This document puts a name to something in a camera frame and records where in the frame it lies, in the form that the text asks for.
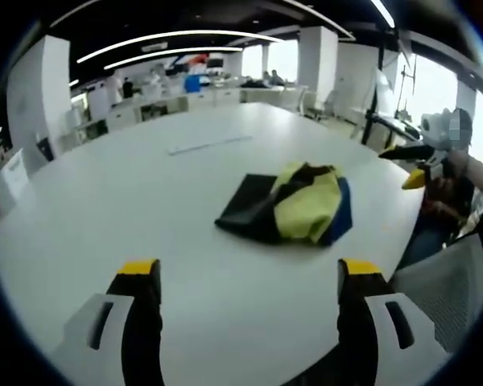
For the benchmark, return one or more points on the black stand with white reflector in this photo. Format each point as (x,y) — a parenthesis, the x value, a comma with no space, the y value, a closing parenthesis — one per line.
(376,104)

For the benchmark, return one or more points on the white cabinet row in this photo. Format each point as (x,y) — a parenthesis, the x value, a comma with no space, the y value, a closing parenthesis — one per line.
(177,105)

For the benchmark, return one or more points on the black folding template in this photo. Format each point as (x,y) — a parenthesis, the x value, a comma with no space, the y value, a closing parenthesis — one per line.
(247,201)

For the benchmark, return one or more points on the yellow and blue garment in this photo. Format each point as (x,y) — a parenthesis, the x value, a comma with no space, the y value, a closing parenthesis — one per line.
(312,205)

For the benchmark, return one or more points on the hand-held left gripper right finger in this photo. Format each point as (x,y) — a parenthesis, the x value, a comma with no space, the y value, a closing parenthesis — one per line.
(358,321)

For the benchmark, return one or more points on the grey mesh office chair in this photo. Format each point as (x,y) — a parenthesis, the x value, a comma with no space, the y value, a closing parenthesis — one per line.
(442,285)

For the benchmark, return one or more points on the blue box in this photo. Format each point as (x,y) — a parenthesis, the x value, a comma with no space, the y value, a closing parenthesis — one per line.
(192,83)

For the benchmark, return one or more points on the white strip on table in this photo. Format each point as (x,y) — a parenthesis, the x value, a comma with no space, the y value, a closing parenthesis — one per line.
(209,144)

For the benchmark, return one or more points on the person in dark clothes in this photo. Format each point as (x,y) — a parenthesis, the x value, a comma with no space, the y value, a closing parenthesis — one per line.
(467,217)

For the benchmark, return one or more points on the white sign board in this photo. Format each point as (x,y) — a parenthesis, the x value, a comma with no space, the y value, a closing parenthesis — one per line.
(15,171)

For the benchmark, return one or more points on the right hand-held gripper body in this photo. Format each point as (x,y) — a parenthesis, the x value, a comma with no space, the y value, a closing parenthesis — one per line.
(436,130)

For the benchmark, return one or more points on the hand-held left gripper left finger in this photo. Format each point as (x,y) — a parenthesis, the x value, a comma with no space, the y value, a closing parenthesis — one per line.
(139,321)

